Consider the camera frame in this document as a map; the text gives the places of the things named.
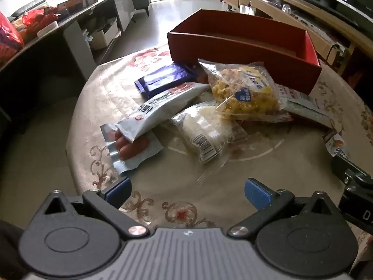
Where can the clear sausage packet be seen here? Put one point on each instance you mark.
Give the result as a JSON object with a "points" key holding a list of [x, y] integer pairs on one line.
{"points": [[131, 151]]}

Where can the red cardboard box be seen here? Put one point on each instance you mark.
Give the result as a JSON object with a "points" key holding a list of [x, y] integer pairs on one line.
{"points": [[233, 49]]}

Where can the white cardboard box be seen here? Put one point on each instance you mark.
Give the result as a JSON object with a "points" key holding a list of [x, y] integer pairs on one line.
{"points": [[103, 36]]}

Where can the clear packet of yellow snack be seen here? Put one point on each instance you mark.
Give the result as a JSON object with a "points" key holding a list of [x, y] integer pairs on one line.
{"points": [[247, 93]]}

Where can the small packet with orange picture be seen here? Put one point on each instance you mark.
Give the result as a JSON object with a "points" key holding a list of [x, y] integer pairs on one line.
{"points": [[336, 144]]}

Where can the clear packet of white crackers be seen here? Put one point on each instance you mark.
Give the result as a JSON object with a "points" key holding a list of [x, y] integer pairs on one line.
{"points": [[201, 128]]}

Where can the wooden television stand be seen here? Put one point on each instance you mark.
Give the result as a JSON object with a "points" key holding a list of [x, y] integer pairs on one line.
{"points": [[314, 29]]}

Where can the red plastic bag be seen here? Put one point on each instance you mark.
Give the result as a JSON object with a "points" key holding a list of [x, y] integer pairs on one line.
{"points": [[8, 36]]}

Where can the blue snack packet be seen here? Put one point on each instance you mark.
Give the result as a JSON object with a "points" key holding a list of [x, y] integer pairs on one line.
{"points": [[163, 80]]}

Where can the white snack packet red label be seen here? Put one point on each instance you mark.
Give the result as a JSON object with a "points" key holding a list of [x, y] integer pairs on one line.
{"points": [[163, 106]]}

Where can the grey snack packet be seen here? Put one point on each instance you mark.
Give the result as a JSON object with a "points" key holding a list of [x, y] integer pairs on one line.
{"points": [[309, 112]]}

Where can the white red-printed packet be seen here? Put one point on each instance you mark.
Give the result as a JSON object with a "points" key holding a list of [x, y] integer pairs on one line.
{"points": [[294, 92]]}

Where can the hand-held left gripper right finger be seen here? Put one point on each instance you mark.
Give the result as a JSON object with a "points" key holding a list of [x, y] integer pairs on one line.
{"points": [[258, 194]]}

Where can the television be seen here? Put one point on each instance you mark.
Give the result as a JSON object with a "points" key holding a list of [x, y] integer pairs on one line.
{"points": [[335, 3]]}

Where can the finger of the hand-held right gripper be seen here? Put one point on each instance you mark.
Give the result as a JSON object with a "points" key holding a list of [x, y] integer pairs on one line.
{"points": [[342, 167]]}

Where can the long dark desk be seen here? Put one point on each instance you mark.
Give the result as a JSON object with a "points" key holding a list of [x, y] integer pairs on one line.
{"points": [[43, 55]]}

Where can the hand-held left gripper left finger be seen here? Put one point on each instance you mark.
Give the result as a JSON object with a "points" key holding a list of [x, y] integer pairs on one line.
{"points": [[118, 192]]}

